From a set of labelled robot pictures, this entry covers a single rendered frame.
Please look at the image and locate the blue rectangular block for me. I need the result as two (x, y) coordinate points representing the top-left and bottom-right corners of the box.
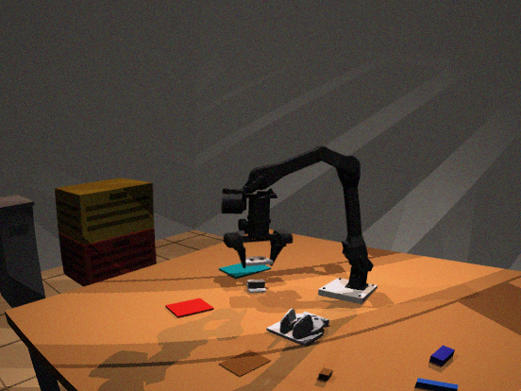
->
(429, 345), (455, 366)

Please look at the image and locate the red flat rectangular plate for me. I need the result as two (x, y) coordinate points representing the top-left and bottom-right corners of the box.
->
(165, 298), (214, 318)

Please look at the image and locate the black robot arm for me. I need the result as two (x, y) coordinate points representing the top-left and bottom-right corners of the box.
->
(222, 145), (374, 291)

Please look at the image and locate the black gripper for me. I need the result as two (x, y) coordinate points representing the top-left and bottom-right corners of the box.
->
(224, 214), (294, 269)

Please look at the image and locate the blue flat bar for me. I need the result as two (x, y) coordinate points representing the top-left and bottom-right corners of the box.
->
(415, 378), (459, 391)

